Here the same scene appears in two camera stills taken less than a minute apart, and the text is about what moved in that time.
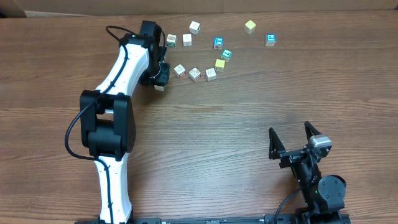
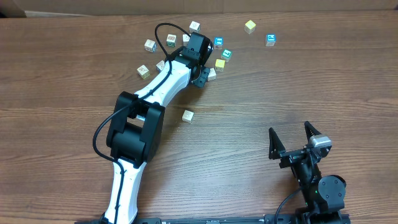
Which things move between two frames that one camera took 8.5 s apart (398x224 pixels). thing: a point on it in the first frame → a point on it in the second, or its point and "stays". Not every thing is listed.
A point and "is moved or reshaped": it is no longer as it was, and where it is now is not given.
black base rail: x=272 y=219 stays
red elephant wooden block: x=194 y=74 is moved or reshaped
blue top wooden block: x=218 y=43 stays
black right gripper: x=292 y=154 stays
